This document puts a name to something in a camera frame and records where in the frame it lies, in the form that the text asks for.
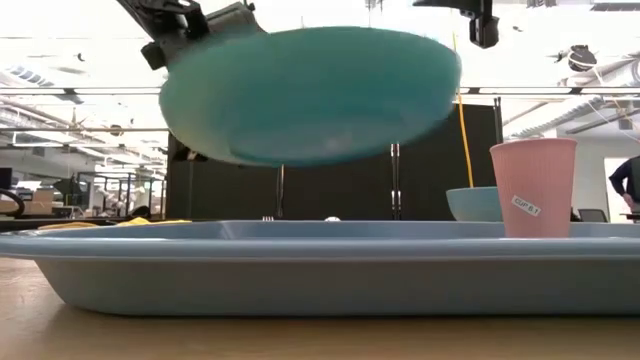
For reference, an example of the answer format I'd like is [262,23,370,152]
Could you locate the blue bowl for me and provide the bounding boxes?
[445,185,504,224]

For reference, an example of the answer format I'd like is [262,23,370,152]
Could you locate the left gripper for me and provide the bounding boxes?
[115,0,267,54]

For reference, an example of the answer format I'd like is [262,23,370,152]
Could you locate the black ceiling cord reel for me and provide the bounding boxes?
[554,44,599,74]

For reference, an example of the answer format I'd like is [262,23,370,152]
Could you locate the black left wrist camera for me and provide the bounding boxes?
[140,41,170,72]

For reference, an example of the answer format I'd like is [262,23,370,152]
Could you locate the white ceiling light bar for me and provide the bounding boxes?
[0,85,640,97]

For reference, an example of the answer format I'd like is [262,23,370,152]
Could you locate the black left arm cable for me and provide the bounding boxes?
[0,188,27,219]

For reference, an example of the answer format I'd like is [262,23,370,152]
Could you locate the pink ribbed cup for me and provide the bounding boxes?
[489,137,579,240]

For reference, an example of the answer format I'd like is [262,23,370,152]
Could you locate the blue plastic serving tray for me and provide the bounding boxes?
[0,219,640,318]

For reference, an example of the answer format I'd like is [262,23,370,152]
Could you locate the grey office chair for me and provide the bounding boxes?
[577,208,610,225]

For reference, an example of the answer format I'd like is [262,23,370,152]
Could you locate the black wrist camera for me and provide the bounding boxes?
[140,41,170,72]
[468,14,501,50]

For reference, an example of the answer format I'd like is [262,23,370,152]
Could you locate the large teal plate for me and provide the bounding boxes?
[158,25,464,169]

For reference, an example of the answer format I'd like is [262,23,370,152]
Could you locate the black folding partition screen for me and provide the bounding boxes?
[165,102,504,223]

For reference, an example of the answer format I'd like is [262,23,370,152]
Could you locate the yellow hanging cable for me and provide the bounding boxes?
[451,31,475,190]

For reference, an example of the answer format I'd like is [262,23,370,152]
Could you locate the black background rig frame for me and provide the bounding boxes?
[74,171,167,220]

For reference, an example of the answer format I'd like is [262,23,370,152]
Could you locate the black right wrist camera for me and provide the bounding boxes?
[468,14,501,50]

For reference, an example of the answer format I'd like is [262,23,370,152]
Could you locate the yellow cloth napkin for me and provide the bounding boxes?
[37,216,193,232]

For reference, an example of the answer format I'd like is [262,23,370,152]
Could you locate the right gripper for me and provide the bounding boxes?
[412,0,494,18]

